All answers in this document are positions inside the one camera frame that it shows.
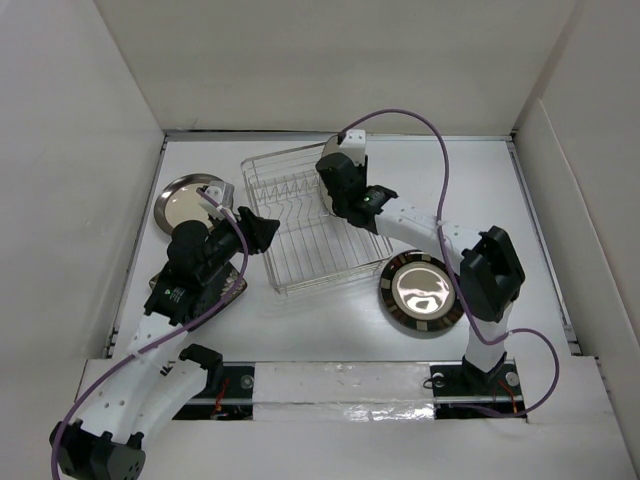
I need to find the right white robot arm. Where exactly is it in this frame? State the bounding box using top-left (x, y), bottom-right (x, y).
top-left (316, 153), bottom-right (525, 393)

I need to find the black striped rim plate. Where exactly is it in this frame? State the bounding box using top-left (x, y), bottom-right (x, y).
top-left (378, 250), bottom-right (464, 336)

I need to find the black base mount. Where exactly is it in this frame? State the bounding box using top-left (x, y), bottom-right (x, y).
top-left (173, 363), bottom-right (255, 421)
top-left (422, 362), bottom-right (526, 420)

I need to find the purple cable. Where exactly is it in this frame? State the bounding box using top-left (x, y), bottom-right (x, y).
top-left (338, 108), bottom-right (560, 417)
top-left (49, 187), bottom-right (251, 479)

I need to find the wire dish rack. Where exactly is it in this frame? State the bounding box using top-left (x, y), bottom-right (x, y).
top-left (241, 143), bottom-right (393, 294)

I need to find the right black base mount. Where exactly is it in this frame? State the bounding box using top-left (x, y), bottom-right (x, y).
top-left (422, 362), bottom-right (526, 420)

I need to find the brown rim cream plate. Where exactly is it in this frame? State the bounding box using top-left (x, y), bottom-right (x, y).
top-left (153, 173), bottom-right (218, 235)

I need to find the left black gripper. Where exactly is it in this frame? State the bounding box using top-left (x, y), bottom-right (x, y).
top-left (198, 206), bottom-right (278, 283)

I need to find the cream plate with tree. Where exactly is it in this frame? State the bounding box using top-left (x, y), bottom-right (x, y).
top-left (315, 135), bottom-right (352, 217)

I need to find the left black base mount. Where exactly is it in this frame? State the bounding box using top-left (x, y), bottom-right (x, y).
top-left (173, 363), bottom-right (255, 421)

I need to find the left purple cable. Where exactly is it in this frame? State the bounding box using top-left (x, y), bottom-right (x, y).
top-left (49, 187), bottom-right (251, 479)

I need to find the black square floral plate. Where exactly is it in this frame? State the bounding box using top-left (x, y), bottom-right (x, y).
top-left (144, 263), bottom-right (239, 325)

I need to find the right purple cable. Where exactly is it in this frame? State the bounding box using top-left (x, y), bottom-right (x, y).
top-left (338, 108), bottom-right (560, 417)

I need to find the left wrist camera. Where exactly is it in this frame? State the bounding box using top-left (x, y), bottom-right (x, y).
top-left (199, 180), bottom-right (235, 209)

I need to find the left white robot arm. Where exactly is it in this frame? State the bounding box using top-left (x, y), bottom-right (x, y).
top-left (50, 207), bottom-right (280, 479)

